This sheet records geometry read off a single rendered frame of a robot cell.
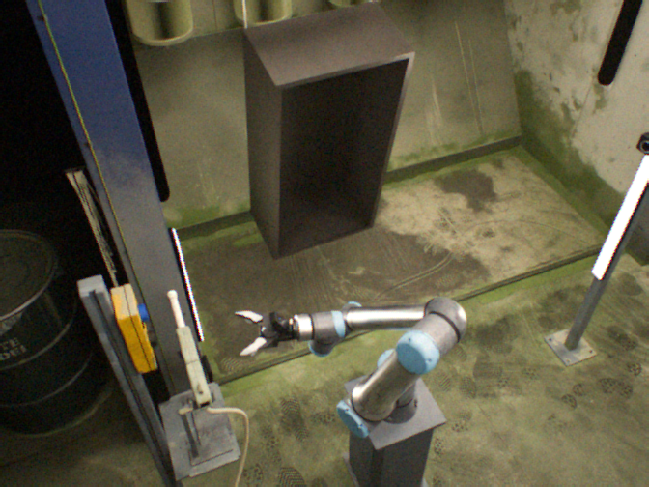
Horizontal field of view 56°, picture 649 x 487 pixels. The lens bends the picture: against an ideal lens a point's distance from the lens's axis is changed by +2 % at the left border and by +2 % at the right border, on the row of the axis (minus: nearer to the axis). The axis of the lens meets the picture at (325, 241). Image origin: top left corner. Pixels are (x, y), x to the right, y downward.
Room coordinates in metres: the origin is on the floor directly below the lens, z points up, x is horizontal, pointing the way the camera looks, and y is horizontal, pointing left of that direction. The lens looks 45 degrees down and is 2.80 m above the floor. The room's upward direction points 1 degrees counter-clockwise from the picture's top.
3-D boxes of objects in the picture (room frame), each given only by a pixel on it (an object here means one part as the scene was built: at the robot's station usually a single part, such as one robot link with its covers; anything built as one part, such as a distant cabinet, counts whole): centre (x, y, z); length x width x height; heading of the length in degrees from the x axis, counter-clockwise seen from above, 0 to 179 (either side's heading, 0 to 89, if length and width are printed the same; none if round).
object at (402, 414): (1.25, -0.26, 0.69); 0.19 x 0.19 x 0.10
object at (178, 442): (1.07, 0.47, 0.78); 0.31 x 0.23 x 0.01; 22
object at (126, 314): (1.04, 0.54, 1.42); 0.12 x 0.06 x 0.26; 22
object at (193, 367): (1.20, 0.47, 1.05); 0.49 x 0.05 x 0.23; 22
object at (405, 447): (1.25, -0.26, 0.32); 0.31 x 0.31 x 0.64; 22
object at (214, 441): (1.08, 0.45, 0.95); 0.26 x 0.15 x 0.32; 22
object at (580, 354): (1.96, -1.34, 0.01); 0.20 x 0.20 x 0.01; 22
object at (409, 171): (3.24, -0.22, 0.11); 2.70 x 0.02 x 0.13; 112
